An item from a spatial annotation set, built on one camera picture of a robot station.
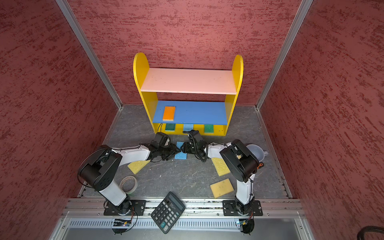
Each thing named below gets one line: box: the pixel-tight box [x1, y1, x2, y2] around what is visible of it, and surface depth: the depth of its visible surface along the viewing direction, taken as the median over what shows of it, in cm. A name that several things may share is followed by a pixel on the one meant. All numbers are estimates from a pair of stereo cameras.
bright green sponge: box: [204, 124, 214, 134], surface depth 106 cm
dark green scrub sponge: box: [165, 123, 176, 132], surface depth 105 cm
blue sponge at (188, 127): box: [184, 124, 194, 131], surface depth 108 cm
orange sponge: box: [162, 106, 176, 121], surface depth 97 cm
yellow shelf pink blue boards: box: [133, 52, 244, 136], surface depth 84 cm
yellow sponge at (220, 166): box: [211, 157, 231, 177], surface depth 89 cm
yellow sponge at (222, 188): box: [210, 178, 235, 199], surface depth 81 cm
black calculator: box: [150, 191, 186, 234], surface depth 72 cm
